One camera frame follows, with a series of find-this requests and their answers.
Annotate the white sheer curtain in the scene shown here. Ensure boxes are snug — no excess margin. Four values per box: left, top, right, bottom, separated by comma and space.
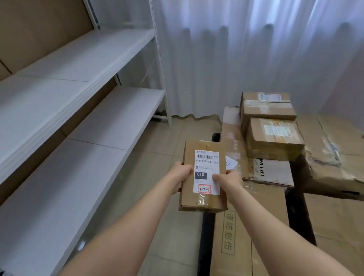
59, 0, 364, 141

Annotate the cardboard parcel with white label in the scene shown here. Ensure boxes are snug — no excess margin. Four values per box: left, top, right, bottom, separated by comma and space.
177, 138, 236, 217

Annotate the person's left hand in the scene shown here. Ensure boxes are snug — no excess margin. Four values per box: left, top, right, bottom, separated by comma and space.
165, 161, 195, 197

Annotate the long cardboard box green print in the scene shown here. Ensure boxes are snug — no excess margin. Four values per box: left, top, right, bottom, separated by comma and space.
208, 177, 300, 276

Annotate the white paper slip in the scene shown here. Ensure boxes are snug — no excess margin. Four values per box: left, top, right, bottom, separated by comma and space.
224, 155, 240, 172

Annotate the small cardboard box yellowed label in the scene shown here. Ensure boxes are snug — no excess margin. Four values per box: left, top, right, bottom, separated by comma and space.
244, 115, 309, 165

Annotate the small taped cardboard box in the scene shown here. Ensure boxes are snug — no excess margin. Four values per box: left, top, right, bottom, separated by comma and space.
237, 87, 300, 142

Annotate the person's left forearm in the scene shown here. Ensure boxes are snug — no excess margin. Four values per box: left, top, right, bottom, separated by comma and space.
59, 160, 182, 276

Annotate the crumpled large cardboard box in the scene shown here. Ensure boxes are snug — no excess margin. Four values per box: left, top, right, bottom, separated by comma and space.
287, 111, 364, 204

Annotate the person's right forearm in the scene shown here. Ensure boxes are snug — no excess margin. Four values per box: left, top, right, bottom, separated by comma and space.
215, 179, 364, 276

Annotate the flat cardboard box black print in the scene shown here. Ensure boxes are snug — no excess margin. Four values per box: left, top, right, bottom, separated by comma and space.
215, 105, 304, 189

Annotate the person's right hand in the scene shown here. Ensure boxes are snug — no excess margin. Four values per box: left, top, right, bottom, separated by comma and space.
210, 168, 246, 199

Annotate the white metal shelving rack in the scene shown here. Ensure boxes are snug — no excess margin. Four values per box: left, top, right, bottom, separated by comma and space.
0, 0, 188, 276

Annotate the large plain cardboard box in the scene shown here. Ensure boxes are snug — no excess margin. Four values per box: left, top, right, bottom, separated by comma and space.
294, 192, 364, 276

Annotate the black platform cart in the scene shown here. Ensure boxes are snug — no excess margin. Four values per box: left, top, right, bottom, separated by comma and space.
195, 132, 330, 276

